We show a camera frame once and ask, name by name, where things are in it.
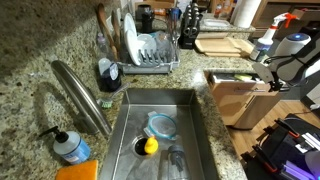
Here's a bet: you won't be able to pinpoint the white paper towel roll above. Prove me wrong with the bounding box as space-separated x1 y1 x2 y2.
232 0 263 29

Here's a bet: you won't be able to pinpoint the clear drinking glass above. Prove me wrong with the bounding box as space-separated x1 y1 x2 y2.
154 30 173 54

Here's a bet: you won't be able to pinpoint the blue rimmed glass bowl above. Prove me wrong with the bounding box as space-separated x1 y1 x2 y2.
143 111 180 141

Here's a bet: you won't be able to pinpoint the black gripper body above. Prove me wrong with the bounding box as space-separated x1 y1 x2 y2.
273 79 291 93

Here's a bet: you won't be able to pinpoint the white bowl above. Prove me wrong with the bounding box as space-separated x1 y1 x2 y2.
137 33 158 56

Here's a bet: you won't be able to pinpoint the black coffee maker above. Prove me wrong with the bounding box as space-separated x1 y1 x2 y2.
134 3 156 34

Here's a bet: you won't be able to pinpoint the wooden kitchen drawer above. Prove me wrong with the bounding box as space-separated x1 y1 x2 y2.
204 69 273 98

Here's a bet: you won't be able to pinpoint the large wooden cutting board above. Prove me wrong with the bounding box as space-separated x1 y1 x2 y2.
203 37 256 58

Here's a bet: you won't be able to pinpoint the silver aluminium frame rail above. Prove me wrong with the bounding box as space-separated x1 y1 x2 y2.
283 159 315 180

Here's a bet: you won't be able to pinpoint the white dinner plate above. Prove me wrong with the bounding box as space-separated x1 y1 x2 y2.
125 29 145 67
123 12 138 38

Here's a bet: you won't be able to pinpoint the clear plastic container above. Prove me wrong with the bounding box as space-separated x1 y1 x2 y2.
200 18 232 29

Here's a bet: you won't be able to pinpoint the dish soap bottle dark liquid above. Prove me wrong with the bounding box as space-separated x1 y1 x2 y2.
97 57 123 93

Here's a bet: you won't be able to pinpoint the yellow rubber duck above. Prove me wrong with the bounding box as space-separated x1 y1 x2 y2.
143 135 160 156

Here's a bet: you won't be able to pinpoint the yellow sponge brush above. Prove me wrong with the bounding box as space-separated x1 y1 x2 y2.
233 73 254 82

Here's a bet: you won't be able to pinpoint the small wooden cutting board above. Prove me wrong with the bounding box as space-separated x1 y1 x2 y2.
194 37 242 54

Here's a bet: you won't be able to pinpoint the wooden spoon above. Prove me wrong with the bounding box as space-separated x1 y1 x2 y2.
96 3 120 63
111 9 123 52

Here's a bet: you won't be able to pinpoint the grey dish rack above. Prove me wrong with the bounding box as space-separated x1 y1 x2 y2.
118 48 181 75

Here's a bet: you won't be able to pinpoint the orange sponge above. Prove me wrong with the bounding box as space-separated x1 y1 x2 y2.
54 159 100 180

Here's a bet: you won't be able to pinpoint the small clear bottle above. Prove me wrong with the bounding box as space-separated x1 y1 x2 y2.
96 31 110 60

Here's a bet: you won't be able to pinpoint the kitchen scissors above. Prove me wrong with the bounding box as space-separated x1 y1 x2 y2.
184 26 198 38

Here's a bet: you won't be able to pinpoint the green bristle dish brush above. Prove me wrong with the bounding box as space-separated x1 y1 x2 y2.
98 83 131 110

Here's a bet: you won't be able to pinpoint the black clamp orange trigger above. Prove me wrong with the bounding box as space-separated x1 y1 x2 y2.
251 144 280 175
274 118 301 140

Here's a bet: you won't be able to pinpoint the white spray bottle red collar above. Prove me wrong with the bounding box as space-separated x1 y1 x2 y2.
249 12 298 62

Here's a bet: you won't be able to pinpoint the clear bottle dark lid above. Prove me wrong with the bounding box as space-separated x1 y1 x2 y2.
159 143 193 180

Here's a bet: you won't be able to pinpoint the blue soap pump dispenser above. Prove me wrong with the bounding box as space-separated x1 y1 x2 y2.
39 125 92 166

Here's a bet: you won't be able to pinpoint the stainless steel sink basin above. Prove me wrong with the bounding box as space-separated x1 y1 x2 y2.
99 88 220 180

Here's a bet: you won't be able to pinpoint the black equipment cart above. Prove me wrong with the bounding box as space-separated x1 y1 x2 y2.
241 113 320 180

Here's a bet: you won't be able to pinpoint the stainless steel faucet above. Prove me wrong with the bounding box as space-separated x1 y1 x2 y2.
50 59 113 136

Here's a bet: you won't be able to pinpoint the black knife block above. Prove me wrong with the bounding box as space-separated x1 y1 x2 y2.
178 19 202 50

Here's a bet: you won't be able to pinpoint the brown utensil bundle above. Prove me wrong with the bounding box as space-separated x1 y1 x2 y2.
166 7 182 51

